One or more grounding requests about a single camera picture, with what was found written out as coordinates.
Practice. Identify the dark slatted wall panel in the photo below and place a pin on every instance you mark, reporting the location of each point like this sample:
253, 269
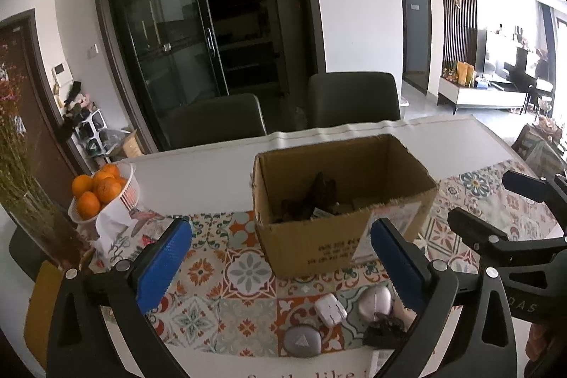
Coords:
447, 28

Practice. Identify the brown patterned furniture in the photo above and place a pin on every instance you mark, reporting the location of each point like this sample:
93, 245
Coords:
540, 143

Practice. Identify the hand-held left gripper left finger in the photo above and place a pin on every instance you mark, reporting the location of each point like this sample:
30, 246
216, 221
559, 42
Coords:
164, 267

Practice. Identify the black rough lump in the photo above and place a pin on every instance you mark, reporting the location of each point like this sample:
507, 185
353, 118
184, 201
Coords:
383, 333

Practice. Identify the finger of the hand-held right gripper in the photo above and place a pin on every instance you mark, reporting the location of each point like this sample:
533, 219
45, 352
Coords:
474, 227
520, 182

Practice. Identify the dark interior door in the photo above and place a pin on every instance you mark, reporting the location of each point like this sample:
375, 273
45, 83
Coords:
416, 19

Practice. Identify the white charger plug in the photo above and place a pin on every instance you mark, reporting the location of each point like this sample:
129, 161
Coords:
330, 309

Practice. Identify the grey case with triangle mark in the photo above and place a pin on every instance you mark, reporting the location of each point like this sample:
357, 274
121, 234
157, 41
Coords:
301, 341

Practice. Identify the white wall switch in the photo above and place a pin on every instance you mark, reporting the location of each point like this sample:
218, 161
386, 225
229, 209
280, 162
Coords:
92, 51

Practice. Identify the brown cardboard box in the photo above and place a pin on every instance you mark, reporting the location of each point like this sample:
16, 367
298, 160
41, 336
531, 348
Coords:
310, 245

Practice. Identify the white table cover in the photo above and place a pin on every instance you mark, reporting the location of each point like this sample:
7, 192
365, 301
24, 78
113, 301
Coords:
199, 183

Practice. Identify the small cardboard box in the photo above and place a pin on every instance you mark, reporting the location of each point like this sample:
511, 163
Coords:
133, 145

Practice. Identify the white shoe rack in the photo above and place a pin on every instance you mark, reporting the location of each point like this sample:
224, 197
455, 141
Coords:
88, 130

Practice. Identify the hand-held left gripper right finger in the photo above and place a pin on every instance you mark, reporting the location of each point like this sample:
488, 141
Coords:
398, 267

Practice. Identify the dried flower bouquet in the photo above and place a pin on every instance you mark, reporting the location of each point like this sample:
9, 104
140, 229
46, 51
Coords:
26, 183

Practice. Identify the white printed cloth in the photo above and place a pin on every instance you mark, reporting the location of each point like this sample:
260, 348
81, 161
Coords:
115, 227

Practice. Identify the orange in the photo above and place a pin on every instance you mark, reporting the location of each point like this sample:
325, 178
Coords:
110, 170
108, 190
88, 205
122, 182
82, 185

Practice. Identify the dark glass sliding door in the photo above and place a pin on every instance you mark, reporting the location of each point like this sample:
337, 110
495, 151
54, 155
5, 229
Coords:
168, 28

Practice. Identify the wall intercom panel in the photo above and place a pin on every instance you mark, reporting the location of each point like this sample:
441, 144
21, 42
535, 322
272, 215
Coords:
61, 73

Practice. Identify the brown wooden door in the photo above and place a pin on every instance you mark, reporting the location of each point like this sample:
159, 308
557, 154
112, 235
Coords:
26, 63

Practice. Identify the yellow boxes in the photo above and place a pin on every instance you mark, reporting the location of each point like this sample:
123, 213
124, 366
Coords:
465, 73

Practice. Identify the black piano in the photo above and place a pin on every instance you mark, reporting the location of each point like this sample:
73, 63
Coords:
527, 72

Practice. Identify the shiny heart-shaped gadget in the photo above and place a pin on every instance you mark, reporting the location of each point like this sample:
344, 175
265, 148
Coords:
374, 302

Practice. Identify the white fruit basket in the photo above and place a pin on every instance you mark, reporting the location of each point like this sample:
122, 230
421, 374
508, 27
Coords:
128, 192

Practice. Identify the yellow woven mat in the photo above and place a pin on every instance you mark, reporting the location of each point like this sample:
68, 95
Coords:
40, 307

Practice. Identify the dark grey dining chair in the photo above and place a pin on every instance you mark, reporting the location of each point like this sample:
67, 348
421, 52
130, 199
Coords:
212, 121
354, 99

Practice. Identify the colourful patterned table mat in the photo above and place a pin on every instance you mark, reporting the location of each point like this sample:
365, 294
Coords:
248, 271

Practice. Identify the white low console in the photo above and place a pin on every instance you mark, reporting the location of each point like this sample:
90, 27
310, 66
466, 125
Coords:
478, 94

